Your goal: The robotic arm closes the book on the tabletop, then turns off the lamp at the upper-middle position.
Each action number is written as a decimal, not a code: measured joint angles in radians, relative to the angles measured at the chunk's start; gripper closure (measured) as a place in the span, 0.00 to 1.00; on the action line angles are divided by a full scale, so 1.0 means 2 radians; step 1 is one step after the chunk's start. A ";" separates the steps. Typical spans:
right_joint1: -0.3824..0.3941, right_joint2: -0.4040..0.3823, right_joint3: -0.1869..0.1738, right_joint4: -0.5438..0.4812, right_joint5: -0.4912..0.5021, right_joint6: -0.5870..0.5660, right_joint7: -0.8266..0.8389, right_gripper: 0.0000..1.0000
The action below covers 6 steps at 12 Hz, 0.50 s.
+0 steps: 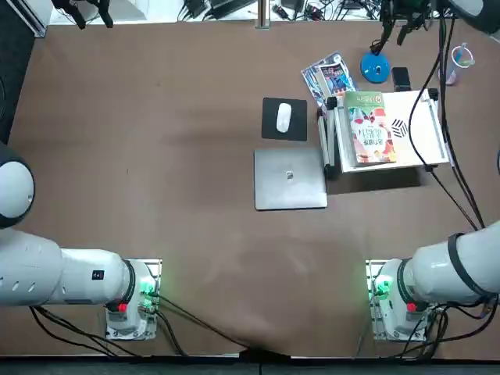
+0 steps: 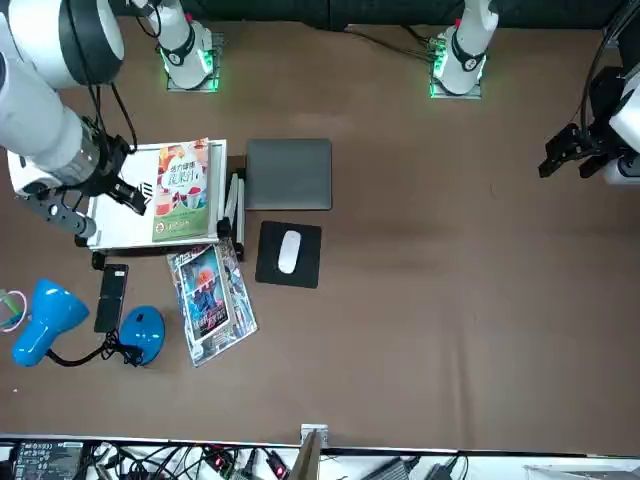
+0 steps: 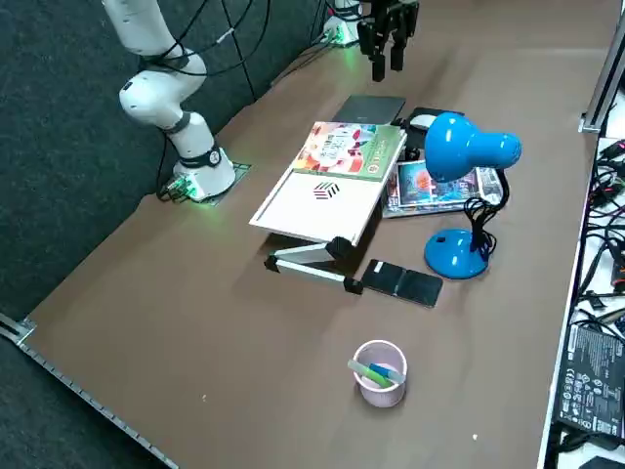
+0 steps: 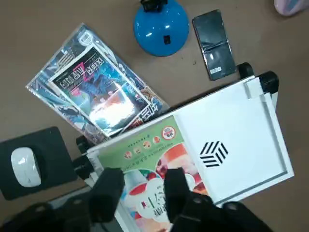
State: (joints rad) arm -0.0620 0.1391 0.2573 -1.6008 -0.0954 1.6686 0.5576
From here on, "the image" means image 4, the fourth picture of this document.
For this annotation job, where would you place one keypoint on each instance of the white computer mouse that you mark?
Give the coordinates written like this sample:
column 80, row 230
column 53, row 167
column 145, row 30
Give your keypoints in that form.
column 25, row 166

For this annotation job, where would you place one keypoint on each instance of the black foldable phone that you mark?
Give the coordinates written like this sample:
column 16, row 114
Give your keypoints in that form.
column 214, row 43

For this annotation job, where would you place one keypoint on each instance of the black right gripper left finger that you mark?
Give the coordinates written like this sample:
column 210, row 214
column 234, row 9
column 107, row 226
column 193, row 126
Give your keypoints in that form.
column 106, row 193

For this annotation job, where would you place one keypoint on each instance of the white folding book stand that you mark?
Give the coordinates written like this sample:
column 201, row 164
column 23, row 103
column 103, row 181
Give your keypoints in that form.
column 241, row 135

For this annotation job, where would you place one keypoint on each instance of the green cover picture textbook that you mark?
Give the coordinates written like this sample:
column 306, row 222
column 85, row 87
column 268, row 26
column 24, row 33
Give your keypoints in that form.
column 154, row 169

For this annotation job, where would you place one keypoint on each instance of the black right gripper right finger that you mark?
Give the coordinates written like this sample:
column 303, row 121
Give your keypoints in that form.
column 178, row 191

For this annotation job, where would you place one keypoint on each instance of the plastic wrapped comic magazine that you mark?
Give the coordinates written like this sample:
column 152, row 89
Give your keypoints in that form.
column 91, row 84

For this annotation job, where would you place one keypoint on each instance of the blue desk lamp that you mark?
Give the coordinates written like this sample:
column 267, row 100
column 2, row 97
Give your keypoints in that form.
column 161, row 29

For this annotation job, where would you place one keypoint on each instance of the black mouse pad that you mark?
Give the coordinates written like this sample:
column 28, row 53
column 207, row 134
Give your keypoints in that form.
column 48, row 154

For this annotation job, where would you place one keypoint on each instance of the pink pen cup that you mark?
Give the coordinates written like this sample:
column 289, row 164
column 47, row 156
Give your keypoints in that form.
column 289, row 6

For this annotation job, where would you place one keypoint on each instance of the grey laptop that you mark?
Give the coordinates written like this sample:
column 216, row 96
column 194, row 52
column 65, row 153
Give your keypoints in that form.
column 65, row 200

